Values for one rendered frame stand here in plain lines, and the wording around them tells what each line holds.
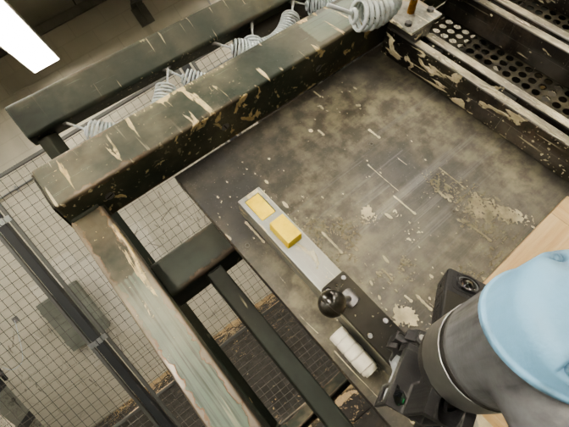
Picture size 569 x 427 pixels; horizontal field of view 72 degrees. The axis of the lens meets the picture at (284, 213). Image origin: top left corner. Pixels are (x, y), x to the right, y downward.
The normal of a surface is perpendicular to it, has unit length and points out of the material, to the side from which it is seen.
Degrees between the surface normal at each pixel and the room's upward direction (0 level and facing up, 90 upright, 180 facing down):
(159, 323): 57
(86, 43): 90
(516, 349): 71
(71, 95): 90
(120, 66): 90
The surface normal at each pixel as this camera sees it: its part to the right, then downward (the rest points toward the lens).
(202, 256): 0.00, -0.48
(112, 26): 0.24, 0.05
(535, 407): -0.82, 0.00
